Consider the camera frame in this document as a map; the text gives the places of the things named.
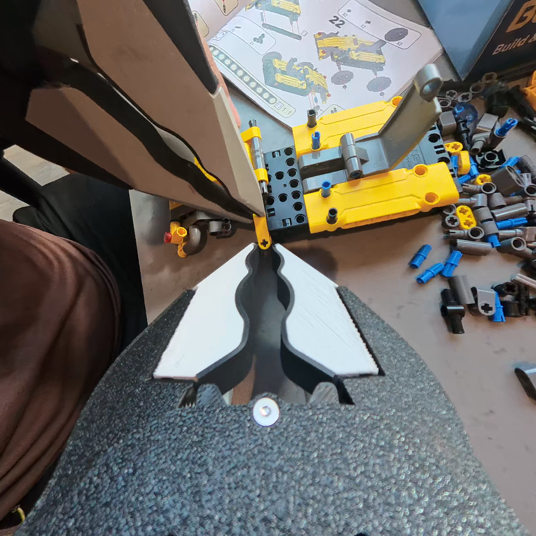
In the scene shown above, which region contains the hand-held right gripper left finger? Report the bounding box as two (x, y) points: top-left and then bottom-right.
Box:
(152, 242), (258, 392)

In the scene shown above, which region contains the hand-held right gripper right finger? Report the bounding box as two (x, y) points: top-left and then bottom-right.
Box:
(272, 243), (380, 393)

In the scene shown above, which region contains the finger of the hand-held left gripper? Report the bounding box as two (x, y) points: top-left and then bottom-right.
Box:
(76, 0), (266, 216)
(24, 85), (258, 223)

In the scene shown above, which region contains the yellow and grey brick module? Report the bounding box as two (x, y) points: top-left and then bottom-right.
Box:
(163, 126), (269, 258)

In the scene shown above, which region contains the small yellow brick connector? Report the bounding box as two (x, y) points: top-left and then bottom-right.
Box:
(252, 214), (273, 251)

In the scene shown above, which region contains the instruction booklet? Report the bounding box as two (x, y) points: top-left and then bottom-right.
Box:
(188, 0), (445, 131)

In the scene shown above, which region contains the black and yellow brick assembly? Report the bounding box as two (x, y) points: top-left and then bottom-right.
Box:
(262, 63), (461, 235)

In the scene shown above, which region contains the person's brown shirt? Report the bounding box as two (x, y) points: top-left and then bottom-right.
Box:
(0, 220), (123, 513)

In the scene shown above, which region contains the small grey oval brick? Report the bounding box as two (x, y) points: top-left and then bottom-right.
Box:
(514, 363), (536, 399)

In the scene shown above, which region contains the pile of loose brick pieces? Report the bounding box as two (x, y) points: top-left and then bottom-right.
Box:
(408, 71), (536, 336)

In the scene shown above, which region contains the blue cardboard box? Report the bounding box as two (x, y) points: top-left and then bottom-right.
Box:
(417, 0), (536, 83)

